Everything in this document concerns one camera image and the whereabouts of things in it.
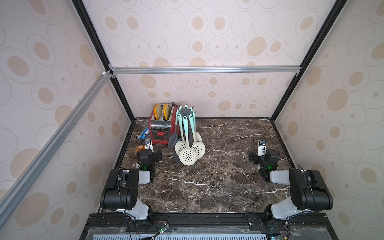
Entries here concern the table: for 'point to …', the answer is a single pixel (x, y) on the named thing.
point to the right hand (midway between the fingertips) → (258, 149)
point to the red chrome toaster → (162, 130)
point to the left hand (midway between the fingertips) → (153, 146)
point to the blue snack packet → (144, 134)
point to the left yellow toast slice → (157, 111)
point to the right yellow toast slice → (166, 111)
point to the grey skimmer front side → (175, 137)
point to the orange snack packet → (140, 147)
